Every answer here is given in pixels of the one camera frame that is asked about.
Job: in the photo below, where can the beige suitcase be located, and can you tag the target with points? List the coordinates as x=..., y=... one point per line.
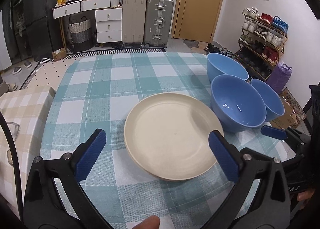
x=133, y=18

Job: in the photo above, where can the dark glass cabinet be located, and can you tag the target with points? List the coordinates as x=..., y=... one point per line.
x=17, y=31

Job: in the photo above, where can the wooden shoe rack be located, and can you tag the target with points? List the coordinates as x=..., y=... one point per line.
x=283, y=46

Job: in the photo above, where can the person's right hand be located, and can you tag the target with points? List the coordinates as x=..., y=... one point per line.
x=305, y=196

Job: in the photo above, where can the grey slipper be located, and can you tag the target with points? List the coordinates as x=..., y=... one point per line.
x=16, y=70
x=27, y=63

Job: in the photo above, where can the silver suitcase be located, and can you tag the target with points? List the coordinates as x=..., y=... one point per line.
x=157, y=23

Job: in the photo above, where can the white ribbed container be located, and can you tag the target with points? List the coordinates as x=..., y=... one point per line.
x=116, y=1

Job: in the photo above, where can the person's left hand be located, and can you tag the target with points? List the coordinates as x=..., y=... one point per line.
x=147, y=222

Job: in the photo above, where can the beige checked cloth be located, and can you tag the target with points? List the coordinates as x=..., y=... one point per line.
x=27, y=114

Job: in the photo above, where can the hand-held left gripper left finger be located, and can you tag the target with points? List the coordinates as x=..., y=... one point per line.
x=91, y=154

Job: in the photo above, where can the cream round plate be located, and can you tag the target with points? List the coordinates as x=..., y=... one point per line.
x=170, y=134
x=172, y=180

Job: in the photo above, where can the teal checked tablecloth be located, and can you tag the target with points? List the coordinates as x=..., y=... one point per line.
x=112, y=94

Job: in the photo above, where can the black refrigerator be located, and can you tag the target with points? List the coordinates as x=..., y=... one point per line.
x=42, y=18

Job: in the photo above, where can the small cardboard box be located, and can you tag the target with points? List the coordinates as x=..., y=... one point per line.
x=58, y=55

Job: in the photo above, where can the beige slipper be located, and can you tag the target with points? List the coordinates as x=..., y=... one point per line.
x=11, y=86

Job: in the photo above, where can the brown patterned door mat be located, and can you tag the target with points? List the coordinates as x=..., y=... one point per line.
x=195, y=43

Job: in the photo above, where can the purple bag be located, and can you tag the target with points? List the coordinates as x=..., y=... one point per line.
x=280, y=78

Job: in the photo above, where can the blue bowl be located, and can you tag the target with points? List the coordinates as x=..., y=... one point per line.
x=271, y=101
x=225, y=68
x=235, y=104

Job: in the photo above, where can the yellow instant noodle cup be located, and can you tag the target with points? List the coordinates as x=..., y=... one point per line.
x=61, y=1

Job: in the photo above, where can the white desk with drawers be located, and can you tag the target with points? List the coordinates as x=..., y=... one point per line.
x=108, y=25

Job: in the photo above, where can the printed cardboard box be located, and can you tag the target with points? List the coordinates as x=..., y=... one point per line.
x=291, y=109

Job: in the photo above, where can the rows of racked shoes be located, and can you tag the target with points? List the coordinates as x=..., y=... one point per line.
x=268, y=52

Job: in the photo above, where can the cream dotted floor mat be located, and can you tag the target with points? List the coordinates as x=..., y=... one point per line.
x=47, y=73

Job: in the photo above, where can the woven laundry basket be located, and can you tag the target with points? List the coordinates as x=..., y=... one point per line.
x=80, y=33

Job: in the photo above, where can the wooden door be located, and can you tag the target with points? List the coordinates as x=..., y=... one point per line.
x=200, y=11

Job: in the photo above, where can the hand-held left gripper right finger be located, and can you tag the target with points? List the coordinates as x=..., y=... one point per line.
x=222, y=155

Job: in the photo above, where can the clear plastic container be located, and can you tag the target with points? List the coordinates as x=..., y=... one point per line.
x=13, y=129

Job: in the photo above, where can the pile of loose shoes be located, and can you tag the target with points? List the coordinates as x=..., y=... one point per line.
x=220, y=50

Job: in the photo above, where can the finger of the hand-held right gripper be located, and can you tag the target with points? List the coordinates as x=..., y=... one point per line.
x=273, y=132

